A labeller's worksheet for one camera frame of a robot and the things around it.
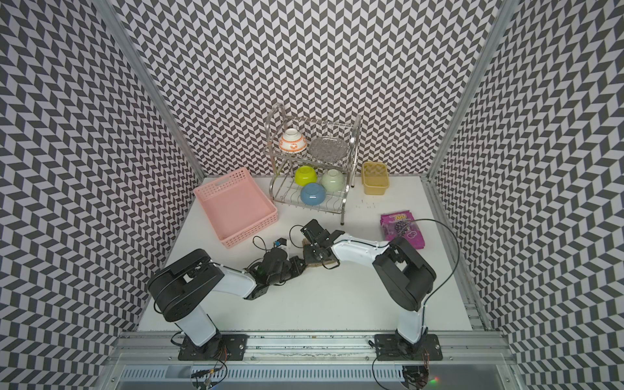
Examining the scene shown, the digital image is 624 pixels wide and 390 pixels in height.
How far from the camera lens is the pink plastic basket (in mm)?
1019

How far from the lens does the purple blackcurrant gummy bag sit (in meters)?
0.95

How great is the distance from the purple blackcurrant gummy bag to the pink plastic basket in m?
0.45
